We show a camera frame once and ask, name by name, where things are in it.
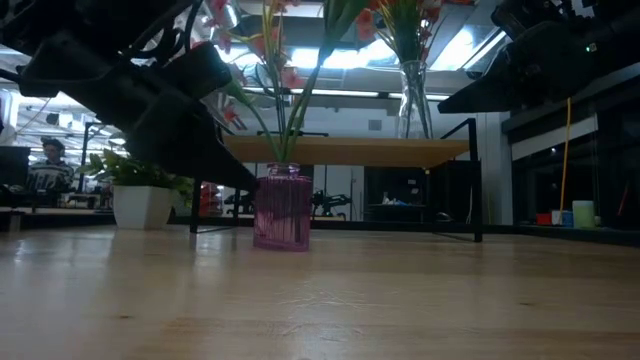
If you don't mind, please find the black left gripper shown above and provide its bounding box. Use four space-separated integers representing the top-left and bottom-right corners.
17 29 260 194

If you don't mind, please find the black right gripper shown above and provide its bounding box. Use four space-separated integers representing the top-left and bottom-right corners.
437 19 609 114

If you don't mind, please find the clear glass vase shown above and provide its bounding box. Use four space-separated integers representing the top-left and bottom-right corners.
397 59 435 140

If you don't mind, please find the red flower bunch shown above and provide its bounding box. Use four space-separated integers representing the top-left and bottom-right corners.
369 0 476 66

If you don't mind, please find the peach tulip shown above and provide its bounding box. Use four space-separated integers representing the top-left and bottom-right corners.
285 49 326 164

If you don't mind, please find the purple ribbed glass vase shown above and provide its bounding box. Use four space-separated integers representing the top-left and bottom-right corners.
252 162 314 253

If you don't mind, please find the pink flower bunch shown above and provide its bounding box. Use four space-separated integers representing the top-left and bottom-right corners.
202 0 309 164

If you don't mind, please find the orange flower bunch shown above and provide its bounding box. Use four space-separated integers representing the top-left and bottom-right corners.
352 0 451 139

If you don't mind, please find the red tulip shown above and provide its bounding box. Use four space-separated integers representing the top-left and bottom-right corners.
282 0 374 164

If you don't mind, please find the wooden shelf with black legs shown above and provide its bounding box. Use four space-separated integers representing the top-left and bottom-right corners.
189 118 484 244

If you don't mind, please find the green plant in white pot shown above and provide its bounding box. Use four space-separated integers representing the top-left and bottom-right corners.
77 148 194 231

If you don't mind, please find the person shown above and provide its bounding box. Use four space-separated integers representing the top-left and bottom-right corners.
24 137 76 209

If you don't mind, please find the light green cup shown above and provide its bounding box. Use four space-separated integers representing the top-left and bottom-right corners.
572 200 596 230

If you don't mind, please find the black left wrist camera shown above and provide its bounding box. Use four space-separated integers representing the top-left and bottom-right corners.
162 41 234 101

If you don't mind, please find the yellow hanging cord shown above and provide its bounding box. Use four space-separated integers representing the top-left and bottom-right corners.
559 97 572 212

